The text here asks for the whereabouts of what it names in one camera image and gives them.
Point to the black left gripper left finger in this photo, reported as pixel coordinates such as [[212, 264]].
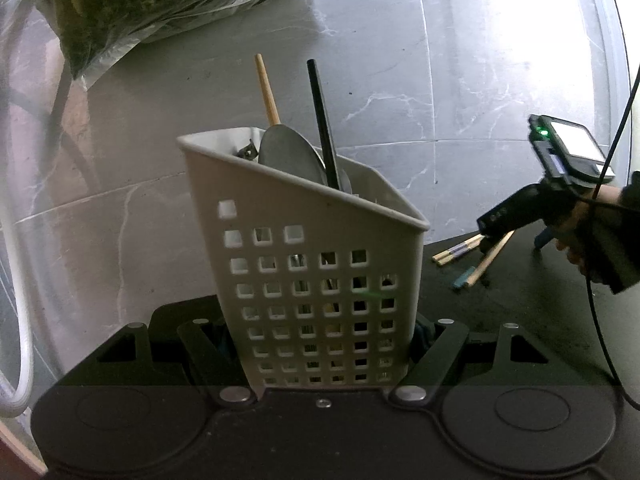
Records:
[[197, 353]]

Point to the right hand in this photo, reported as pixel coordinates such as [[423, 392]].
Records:
[[575, 240]]

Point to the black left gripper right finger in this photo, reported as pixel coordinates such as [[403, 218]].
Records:
[[440, 354]]

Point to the white perforated utensil basket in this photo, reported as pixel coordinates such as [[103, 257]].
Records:
[[318, 287]]

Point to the wooden chopstick purple band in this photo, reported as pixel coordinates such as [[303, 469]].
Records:
[[459, 249]]

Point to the gold spoon black handle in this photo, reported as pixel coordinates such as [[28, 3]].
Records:
[[335, 175]]

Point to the black round table mat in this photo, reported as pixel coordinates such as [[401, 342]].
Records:
[[593, 333]]

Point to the wooden handled metal ladle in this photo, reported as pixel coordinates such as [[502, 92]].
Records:
[[282, 148]]

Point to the wooden chopstick teal tip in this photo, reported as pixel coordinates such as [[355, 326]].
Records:
[[470, 277]]

